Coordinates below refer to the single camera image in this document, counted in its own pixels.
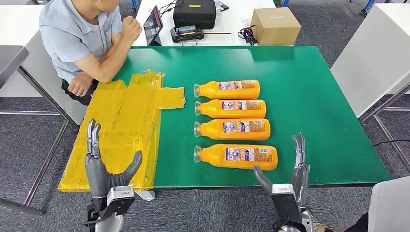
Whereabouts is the black tablet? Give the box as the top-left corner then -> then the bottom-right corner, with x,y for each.
143,5 -> 164,47

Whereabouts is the brown cardboard box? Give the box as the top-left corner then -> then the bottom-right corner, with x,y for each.
250,7 -> 302,46

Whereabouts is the black floor cable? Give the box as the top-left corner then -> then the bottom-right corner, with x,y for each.
372,138 -> 410,148

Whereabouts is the white table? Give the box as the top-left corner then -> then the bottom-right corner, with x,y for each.
132,0 -> 277,47

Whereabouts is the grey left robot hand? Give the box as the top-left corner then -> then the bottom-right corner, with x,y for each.
84,118 -> 143,199

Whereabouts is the black carrying case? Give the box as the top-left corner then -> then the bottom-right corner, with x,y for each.
173,0 -> 217,30

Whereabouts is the grey desk with metal frame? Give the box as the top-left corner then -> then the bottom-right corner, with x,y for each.
0,45 -> 70,217

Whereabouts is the seated person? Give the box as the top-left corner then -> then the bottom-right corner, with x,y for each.
39,0 -> 143,106

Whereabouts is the black handheld controller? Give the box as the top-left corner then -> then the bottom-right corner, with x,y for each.
170,25 -> 205,44

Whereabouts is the yellow plastic sheet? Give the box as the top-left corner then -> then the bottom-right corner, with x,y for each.
58,69 -> 187,193

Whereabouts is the blue cart frame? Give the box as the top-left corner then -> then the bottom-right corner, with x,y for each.
281,0 -> 376,16

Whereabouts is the black cable bundle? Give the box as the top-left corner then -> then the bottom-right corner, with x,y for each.
237,25 -> 259,46

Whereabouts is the orange plastic bottle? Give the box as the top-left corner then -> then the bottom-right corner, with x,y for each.
193,118 -> 271,142
193,144 -> 278,171
193,79 -> 261,100
194,99 -> 267,119

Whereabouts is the white desk with side panel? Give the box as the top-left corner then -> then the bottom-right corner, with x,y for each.
0,4 -> 88,126

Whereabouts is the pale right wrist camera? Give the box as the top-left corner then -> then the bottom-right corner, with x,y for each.
271,184 -> 304,224

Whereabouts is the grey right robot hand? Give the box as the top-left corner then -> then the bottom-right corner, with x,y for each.
254,132 -> 311,209

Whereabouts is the white desk with metal legs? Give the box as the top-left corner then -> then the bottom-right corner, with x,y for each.
330,3 -> 410,174

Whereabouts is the standing person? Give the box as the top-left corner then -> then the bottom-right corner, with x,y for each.
312,175 -> 410,232

